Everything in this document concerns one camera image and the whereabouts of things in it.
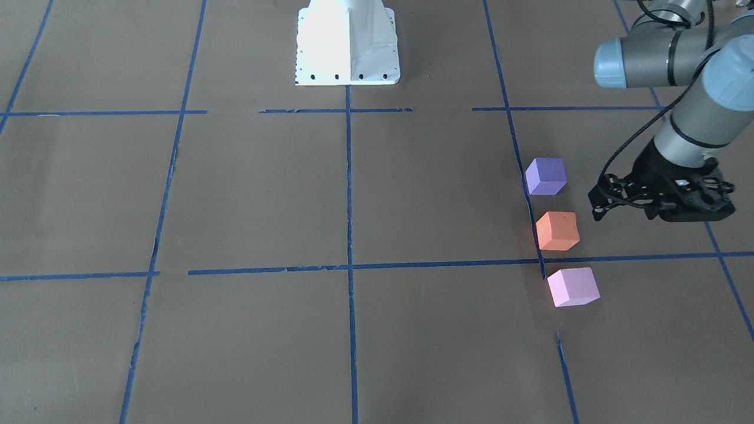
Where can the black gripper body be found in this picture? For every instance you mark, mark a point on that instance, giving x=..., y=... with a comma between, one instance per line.
x=652, y=166

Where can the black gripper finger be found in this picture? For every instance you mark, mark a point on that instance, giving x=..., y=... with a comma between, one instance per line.
x=609, y=192

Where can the orange foam cube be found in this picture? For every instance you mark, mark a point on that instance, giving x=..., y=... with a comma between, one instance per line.
x=557, y=231

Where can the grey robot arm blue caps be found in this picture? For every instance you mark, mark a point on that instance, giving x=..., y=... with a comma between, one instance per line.
x=677, y=44

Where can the purple foam cube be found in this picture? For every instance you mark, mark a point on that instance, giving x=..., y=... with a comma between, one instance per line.
x=545, y=176

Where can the pink foam cube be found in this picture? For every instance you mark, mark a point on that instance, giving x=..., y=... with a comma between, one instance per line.
x=573, y=287

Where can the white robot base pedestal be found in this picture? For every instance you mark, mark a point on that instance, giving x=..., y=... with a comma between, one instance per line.
x=342, y=43

